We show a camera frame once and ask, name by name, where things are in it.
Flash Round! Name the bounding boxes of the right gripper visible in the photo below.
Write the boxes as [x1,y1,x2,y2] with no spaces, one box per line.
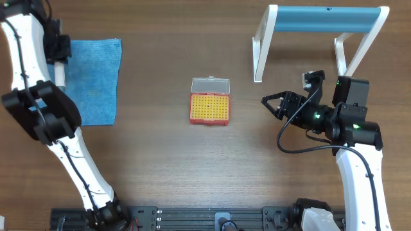
[261,90,310,125]

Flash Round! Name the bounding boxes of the white pipette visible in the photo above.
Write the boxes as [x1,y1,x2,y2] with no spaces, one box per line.
[53,60,67,94]

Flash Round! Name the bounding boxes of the red and yellow tip box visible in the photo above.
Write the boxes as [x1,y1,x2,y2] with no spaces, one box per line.
[188,75,232,127]

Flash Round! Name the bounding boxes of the white and blue stand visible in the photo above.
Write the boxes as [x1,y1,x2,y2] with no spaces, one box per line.
[252,4,390,86]

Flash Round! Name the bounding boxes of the blue cloth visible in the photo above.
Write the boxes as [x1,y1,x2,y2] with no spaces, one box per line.
[47,38,123,127]

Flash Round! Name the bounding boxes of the black cable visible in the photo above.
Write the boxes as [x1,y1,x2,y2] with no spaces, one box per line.
[276,76,358,155]

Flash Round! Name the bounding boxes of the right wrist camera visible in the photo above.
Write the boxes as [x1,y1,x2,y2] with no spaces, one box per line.
[302,71,315,92]

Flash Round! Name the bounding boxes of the mounting rail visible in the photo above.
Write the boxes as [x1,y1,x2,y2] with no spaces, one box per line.
[49,205,346,231]

